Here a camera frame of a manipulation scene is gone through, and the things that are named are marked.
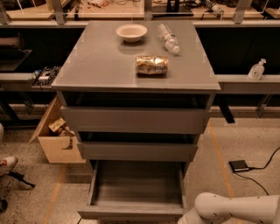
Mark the black foot pedal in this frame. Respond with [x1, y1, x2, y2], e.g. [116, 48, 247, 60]
[228, 160, 249, 172]

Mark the grey middle drawer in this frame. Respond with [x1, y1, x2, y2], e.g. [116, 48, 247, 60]
[77, 132, 197, 162]

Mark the patterned notebook on shelf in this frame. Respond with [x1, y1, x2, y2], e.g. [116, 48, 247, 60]
[33, 66, 60, 87]

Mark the grey drawer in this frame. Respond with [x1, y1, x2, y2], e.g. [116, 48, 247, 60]
[78, 161, 187, 221]
[60, 106, 209, 134]
[77, 132, 197, 162]

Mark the hand sanitizer pump bottle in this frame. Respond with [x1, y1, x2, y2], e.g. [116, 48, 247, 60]
[248, 59, 266, 81]

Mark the white sneaker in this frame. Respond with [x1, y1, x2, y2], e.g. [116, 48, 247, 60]
[0, 156, 18, 176]

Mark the crushed gold snack bag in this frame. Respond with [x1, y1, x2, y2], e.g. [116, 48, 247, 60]
[136, 56, 168, 75]

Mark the grey top drawer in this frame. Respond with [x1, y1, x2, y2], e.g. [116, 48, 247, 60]
[60, 106, 209, 134]

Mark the black chair base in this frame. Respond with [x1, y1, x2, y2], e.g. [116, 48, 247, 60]
[0, 171, 35, 213]

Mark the grey bottom drawer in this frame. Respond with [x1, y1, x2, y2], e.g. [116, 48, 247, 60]
[78, 161, 187, 221]

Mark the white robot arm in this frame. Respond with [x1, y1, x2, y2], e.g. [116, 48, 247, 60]
[178, 192, 280, 224]

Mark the grey drawer cabinet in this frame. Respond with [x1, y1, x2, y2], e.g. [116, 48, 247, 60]
[51, 20, 221, 176]

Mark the yellow packet in box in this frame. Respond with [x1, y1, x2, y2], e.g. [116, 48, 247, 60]
[48, 117, 66, 132]

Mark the clear plastic water bottle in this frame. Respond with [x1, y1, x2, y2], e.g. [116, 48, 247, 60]
[158, 24, 180, 54]

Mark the black pedal cable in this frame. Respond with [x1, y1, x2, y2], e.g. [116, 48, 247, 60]
[233, 146, 280, 196]

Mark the white paper bowl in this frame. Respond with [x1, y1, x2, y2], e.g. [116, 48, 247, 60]
[116, 24, 147, 43]

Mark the cardboard box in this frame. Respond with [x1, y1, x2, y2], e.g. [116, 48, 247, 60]
[29, 96, 86, 164]

